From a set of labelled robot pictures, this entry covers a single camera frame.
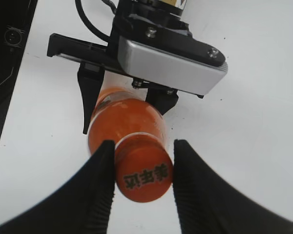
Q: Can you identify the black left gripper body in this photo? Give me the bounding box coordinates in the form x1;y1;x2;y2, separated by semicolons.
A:
46;12;205;99

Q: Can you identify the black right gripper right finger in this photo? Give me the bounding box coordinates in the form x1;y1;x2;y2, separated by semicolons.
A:
173;139;293;234

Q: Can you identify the orange bottle cap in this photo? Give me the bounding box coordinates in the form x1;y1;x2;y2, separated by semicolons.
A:
115;133;173;203

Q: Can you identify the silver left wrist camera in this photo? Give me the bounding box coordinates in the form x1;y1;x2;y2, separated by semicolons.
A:
118;37;228;96

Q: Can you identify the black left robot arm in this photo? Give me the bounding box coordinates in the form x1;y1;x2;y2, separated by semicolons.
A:
47;0;192;134

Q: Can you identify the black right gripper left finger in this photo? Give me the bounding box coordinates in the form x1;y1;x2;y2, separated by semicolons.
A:
0;140;115;234

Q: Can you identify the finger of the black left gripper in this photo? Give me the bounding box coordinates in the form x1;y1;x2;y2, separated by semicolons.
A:
146;89;178;115
77;62;105;134

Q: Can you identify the orange soda bottle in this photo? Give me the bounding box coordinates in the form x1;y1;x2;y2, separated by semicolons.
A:
88;87;167;154

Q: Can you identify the black robot base panel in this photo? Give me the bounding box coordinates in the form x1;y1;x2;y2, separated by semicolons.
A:
0;0;38;138

